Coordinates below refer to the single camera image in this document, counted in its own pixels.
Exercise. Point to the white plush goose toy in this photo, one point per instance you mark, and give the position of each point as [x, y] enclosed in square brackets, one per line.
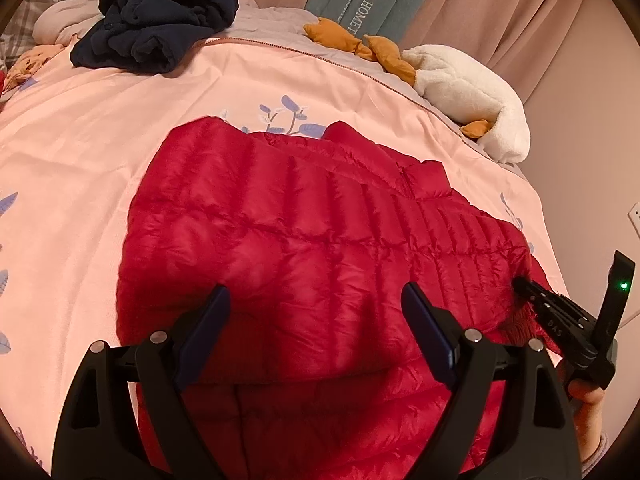
[486, 107]

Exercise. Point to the white wall socket strip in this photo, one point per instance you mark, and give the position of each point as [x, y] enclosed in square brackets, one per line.
[634, 217]

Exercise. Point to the red quilted down jacket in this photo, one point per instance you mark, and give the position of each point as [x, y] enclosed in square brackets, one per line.
[316, 375]

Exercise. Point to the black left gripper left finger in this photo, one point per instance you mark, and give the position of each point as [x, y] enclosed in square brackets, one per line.
[98, 435]

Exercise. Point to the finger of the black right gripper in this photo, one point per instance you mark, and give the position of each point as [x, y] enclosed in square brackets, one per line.
[530, 291]

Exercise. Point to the grey-pink rolled garment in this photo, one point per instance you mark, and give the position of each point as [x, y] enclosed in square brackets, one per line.
[65, 20]

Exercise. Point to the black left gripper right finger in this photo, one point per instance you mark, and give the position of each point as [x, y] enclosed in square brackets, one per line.
[507, 416]

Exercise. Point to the right hand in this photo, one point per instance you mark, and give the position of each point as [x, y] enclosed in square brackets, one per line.
[588, 414]

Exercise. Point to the pink printed duvet cover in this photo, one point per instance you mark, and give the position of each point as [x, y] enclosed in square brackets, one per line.
[75, 144]

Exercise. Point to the navy blue crumpled garment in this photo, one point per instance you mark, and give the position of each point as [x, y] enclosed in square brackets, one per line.
[150, 36]

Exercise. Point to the small orange printed cloth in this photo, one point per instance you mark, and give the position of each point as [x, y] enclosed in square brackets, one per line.
[29, 63]

